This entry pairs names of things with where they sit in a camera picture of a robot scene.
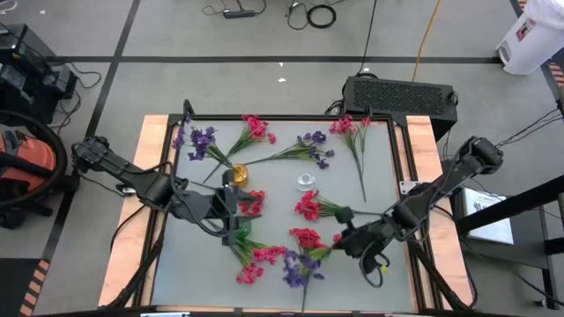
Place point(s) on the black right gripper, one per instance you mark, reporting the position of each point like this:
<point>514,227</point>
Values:
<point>370,240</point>

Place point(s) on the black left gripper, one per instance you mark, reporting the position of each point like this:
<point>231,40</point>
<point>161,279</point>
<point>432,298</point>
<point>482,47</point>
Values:
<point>220,204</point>

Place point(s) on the green glass vase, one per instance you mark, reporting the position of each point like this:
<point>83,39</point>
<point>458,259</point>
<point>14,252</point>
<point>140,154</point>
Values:
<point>245,230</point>

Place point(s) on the pink artificial flower bunch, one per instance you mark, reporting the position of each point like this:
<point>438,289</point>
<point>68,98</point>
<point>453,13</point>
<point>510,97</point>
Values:
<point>343,127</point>
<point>257,127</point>
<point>269,254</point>

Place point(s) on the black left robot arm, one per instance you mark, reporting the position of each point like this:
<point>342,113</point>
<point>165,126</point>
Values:
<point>145,185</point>

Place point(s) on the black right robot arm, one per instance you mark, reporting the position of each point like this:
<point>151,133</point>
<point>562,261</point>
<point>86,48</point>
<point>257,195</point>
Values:
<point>440,189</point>

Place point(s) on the amber glass vase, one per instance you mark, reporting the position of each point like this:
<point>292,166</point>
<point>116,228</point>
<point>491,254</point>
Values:
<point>241,174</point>

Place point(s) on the clear glass vase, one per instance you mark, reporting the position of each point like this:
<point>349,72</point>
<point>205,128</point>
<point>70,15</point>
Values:
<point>305,180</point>

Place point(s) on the purple artificial flowers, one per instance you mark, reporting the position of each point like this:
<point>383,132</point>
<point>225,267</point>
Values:
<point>220,117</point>

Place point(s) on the white paper booklet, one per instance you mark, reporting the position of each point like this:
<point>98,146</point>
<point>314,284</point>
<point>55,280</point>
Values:
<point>489,220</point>

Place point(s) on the black perforated computer case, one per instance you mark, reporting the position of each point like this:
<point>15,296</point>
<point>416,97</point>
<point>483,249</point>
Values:
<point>396,97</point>

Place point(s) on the black metal stand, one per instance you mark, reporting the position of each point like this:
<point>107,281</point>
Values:
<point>506,207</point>

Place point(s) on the orange vacuum cleaner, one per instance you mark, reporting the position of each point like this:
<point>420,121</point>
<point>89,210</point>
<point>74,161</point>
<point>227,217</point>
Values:
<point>31,158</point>
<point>62,158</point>

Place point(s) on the black power strip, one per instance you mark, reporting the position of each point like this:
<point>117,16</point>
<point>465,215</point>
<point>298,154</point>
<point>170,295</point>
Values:
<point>240,14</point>

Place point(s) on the black equipment cart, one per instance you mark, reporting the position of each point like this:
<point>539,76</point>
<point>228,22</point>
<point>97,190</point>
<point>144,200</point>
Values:
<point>22,79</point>

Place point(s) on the white pedal trash bin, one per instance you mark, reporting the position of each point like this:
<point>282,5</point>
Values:
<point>533,44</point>

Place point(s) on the silver metal bracket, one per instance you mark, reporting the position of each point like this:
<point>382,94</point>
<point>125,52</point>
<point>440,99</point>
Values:
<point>406,187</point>

